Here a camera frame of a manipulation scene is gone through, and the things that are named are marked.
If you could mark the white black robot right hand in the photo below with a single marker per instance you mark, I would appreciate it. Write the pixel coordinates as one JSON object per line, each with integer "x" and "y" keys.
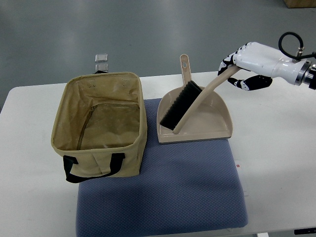
{"x": 267, "y": 63}

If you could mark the pink hand broom black bristles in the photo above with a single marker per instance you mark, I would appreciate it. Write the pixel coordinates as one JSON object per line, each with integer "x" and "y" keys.
{"x": 190, "y": 99}

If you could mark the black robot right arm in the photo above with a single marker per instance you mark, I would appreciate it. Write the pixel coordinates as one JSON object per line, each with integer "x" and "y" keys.
{"x": 309, "y": 74}

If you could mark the yellow fabric bag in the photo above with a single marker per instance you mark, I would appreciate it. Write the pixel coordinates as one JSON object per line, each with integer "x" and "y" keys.
{"x": 100, "y": 129}

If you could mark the brown cardboard box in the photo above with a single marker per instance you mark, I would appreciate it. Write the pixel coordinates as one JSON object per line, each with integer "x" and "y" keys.
{"x": 300, "y": 3}

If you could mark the pink plastic dustpan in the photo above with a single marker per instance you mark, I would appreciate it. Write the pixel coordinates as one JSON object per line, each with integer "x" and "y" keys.
{"x": 211, "y": 120}

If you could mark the blue cushion mat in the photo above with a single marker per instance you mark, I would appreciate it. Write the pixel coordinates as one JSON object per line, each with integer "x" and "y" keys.
{"x": 181, "y": 188}

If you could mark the upper metal floor plate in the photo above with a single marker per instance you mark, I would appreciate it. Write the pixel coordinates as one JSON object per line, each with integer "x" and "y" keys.
{"x": 103, "y": 57}

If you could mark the metal floor plate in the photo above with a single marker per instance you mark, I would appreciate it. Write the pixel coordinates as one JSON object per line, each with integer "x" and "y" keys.
{"x": 103, "y": 57}
{"x": 102, "y": 67}

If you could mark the lower metal floor plate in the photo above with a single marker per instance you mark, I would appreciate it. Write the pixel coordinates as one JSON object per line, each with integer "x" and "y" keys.
{"x": 102, "y": 67}

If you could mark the black table edge panel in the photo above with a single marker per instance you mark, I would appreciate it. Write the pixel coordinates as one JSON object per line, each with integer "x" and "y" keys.
{"x": 305, "y": 231}

